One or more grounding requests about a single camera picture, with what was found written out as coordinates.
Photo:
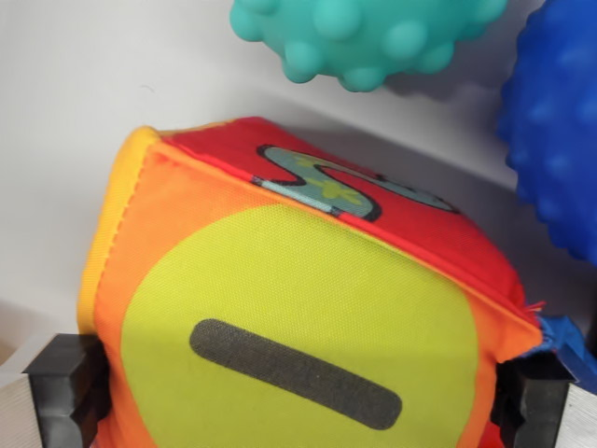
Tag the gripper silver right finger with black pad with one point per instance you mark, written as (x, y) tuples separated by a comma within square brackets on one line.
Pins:
[(545, 410)]

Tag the blue bumpy rubber ball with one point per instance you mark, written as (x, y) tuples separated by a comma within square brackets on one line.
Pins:
[(555, 130)]

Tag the teal bumpy rubber ball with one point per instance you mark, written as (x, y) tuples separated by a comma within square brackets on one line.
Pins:
[(364, 32)]

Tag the orange fabric cube green circle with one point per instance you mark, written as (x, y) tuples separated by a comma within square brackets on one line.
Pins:
[(280, 280)]

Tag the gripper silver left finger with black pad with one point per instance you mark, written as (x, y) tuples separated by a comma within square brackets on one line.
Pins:
[(51, 401)]

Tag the gray plastic bin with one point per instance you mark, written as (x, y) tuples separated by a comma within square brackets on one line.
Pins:
[(93, 93)]

